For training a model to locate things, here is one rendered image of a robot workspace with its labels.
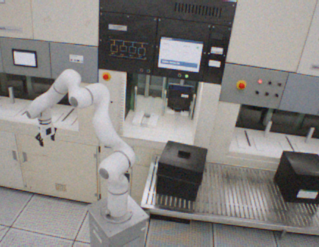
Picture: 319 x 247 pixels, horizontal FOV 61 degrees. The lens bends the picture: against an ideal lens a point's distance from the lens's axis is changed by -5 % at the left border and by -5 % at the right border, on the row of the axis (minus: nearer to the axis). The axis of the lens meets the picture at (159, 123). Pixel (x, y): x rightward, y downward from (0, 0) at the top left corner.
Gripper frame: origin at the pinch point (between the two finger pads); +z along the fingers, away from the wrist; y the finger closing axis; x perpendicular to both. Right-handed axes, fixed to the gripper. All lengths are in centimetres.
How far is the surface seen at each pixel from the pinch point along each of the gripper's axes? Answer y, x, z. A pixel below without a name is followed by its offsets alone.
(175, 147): 50, -69, 0
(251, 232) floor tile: 111, -134, 101
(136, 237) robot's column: 1, -74, 39
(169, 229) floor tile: 69, -67, 101
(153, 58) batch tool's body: 66, -37, -51
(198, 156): 49, -86, 0
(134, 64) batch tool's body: 60, -25, -46
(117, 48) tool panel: 54, -13, -55
